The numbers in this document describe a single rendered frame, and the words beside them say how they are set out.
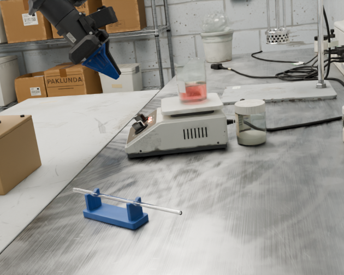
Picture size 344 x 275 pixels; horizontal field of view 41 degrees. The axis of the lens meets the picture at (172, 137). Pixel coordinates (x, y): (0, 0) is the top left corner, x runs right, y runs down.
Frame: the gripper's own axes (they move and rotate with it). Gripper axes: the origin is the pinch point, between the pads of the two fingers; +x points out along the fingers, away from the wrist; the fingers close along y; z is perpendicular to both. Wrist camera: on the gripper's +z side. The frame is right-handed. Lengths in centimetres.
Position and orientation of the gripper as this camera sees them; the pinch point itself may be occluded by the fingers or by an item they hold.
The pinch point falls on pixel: (107, 64)
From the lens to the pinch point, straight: 97.8
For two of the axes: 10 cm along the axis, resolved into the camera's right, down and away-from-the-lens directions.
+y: -0.2, -3.0, 9.6
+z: 7.5, -6.3, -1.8
